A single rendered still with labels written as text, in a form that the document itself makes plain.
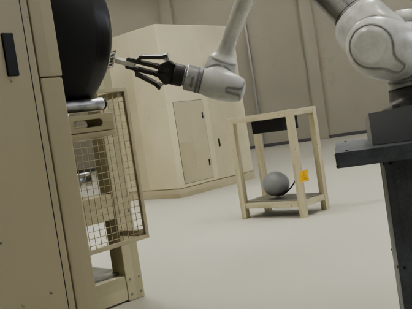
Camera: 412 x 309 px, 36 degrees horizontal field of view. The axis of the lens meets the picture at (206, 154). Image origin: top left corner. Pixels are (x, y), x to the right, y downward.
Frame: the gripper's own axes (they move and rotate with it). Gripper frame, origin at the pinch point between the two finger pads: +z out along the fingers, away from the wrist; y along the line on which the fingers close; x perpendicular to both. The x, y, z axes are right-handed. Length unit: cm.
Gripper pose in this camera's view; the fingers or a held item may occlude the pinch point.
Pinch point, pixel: (125, 62)
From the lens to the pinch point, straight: 217.1
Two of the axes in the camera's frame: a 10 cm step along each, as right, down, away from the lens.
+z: -9.7, -2.3, -0.7
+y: -2.4, 8.9, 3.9
